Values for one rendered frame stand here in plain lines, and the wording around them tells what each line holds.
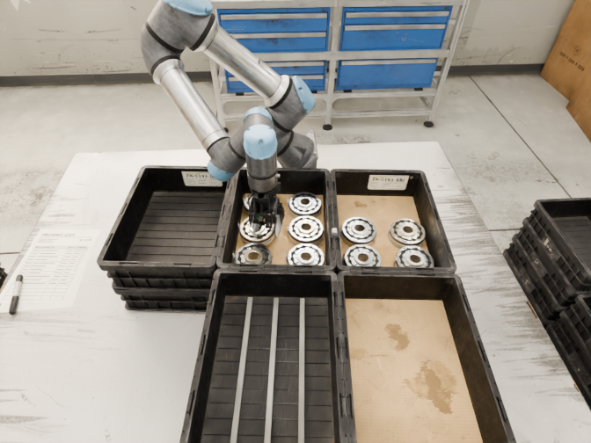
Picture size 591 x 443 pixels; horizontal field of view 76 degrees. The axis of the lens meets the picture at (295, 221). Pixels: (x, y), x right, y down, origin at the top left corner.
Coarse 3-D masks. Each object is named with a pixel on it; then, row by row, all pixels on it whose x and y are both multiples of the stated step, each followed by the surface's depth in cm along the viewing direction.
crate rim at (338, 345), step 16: (224, 272) 92; (240, 272) 92; (256, 272) 92; (272, 272) 92; (288, 272) 92; (304, 272) 94; (320, 272) 92; (336, 288) 89; (208, 304) 86; (336, 304) 86; (208, 320) 83; (336, 320) 84; (336, 336) 81; (336, 352) 79; (336, 368) 76; (192, 384) 74; (192, 400) 73; (192, 416) 70
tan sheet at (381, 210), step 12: (348, 204) 124; (360, 204) 124; (372, 204) 124; (384, 204) 124; (396, 204) 124; (408, 204) 124; (348, 216) 120; (360, 216) 120; (372, 216) 120; (384, 216) 120; (396, 216) 120; (408, 216) 120; (384, 228) 117; (384, 240) 113; (384, 252) 110; (396, 252) 110; (384, 264) 107
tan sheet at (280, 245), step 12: (288, 216) 120; (324, 228) 116; (240, 240) 113; (276, 240) 113; (288, 240) 113; (324, 240) 113; (276, 252) 110; (288, 252) 110; (324, 252) 110; (276, 264) 107
